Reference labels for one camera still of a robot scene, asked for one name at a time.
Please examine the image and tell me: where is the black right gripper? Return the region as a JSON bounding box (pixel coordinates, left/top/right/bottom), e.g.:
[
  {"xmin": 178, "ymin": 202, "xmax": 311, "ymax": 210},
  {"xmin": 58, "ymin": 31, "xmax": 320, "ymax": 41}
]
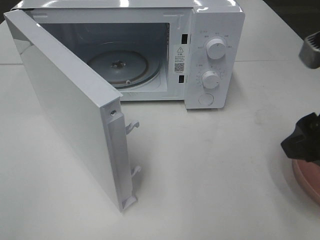
[{"xmin": 280, "ymin": 112, "xmax": 320, "ymax": 165}]

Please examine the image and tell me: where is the pink round plate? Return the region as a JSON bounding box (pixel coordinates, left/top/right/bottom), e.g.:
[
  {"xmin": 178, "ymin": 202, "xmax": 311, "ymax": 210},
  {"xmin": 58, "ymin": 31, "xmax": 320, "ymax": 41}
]
[{"xmin": 292, "ymin": 159, "xmax": 320, "ymax": 206}]

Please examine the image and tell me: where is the round white door button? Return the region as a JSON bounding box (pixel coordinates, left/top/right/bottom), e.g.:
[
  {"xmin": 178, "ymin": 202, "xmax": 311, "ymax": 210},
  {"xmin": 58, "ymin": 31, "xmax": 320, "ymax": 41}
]
[{"xmin": 198, "ymin": 93, "xmax": 214, "ymax": 106}]

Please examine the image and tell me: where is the white timer knob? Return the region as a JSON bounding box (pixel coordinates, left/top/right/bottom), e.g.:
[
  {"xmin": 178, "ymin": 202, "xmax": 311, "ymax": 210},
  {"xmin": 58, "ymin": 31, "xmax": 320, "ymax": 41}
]
[{"xmin": 201, "ymin": 70, "xmax": 221, "ymax": 89}]

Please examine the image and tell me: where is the white microwave door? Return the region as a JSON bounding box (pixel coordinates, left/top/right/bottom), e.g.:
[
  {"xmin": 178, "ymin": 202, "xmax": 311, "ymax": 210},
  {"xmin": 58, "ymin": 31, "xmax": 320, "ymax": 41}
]
[{"xmin": 4, "ymin": 10, "xmax": 140, "ymax": 212}]

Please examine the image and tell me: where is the upper white power knob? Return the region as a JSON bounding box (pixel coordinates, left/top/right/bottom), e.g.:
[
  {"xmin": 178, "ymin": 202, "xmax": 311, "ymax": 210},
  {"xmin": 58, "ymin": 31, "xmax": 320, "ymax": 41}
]
[{"xmin": 205, "ymin": 36, "xmax": 227, "ymax": 60}]

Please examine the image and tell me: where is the white microwave oven body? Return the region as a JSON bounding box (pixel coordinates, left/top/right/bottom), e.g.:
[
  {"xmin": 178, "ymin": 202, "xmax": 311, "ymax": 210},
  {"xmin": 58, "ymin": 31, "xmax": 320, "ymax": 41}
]
[{"xmin": 9, "ymin": 0, "xmax": 245, "ymax": 109}]

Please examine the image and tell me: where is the glass microwave turntable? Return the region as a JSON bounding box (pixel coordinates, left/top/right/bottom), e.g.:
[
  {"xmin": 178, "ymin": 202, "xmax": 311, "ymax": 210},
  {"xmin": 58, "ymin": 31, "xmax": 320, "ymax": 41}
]
[{"xmin": 87, "ymin": 50, "xmax": 161, "ymax": 89}]

